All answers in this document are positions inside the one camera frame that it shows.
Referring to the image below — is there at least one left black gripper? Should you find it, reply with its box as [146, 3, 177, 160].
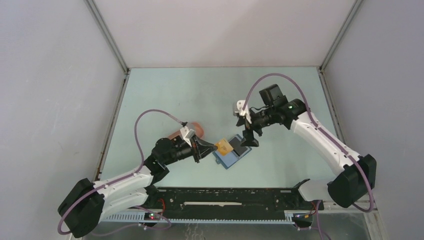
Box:
[163, 134, 217, 166]

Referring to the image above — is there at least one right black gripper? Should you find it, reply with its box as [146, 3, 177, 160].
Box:
[236, 106, 276, 147]

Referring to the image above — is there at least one pink oval tray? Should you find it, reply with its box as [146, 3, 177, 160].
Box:
[167, 122, 205, 140]

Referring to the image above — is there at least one gold credit card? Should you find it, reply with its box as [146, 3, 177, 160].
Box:
[214, 138, 234, 156]

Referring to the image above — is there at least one blue card holder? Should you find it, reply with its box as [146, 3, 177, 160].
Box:
[213, 134, 252, 170]

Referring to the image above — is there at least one black credit card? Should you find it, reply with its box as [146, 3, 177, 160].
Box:
[229, 137, 249, 157]

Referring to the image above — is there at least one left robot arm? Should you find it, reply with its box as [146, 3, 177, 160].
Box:
[57, 135, 217, 238]

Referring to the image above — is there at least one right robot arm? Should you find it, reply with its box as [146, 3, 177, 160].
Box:
[233, 84, 377, 209]

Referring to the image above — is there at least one left controller board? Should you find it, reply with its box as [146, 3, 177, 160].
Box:
[144, 212, 161, 221]

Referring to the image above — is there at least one controller board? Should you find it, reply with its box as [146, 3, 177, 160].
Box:
[144, 212, 161, 221]
[292, 214, 314, 221]

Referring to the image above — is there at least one right controller board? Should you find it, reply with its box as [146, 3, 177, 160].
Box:
[292, 214, 314, 221]

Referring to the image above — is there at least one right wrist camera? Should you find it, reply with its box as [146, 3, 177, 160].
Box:
[233, 100, 252, 127]

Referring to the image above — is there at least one aluminium front rail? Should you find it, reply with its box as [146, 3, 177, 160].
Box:
[76, 189, 379, 214]

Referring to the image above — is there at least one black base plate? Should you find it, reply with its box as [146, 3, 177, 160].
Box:
[141, 187, 324, 220]

